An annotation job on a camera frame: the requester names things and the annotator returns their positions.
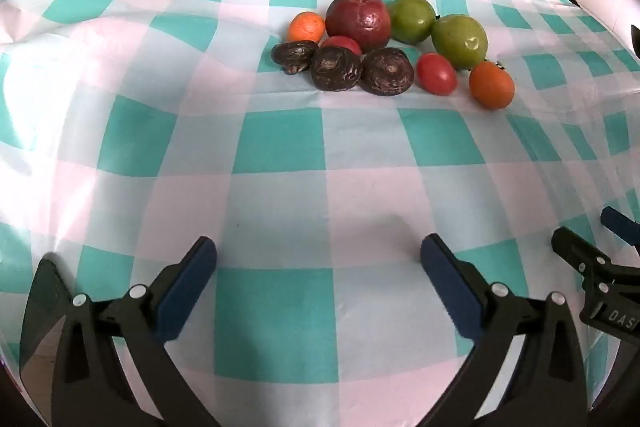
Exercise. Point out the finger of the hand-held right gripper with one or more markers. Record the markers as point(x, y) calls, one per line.
point(577, 252)
point(622, 227)

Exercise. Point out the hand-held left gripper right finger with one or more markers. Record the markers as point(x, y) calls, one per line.
point(450, 282)

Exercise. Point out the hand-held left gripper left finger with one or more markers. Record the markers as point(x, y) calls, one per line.
point(187, 287)

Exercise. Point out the dark red apple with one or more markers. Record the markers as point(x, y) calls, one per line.
point(358, 22)

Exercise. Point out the teal white checked tablecloth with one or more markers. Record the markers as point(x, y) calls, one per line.
point(280, 147)

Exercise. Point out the orange tomato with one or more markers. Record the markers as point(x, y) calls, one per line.
point(491, 86)

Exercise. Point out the red oval tomato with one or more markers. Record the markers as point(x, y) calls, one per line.
point(436, 74)

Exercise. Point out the dark brown water chestnut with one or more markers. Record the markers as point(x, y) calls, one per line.
point(294, 56)
point(336, 69)
point(388, 73)

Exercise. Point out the small red tomato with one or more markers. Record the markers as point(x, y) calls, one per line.
point(342, 43)

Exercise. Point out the green lime with stem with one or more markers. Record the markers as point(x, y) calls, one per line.
point(411, 19)

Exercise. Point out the orange mandarin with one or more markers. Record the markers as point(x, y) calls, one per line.
point(306, 28)

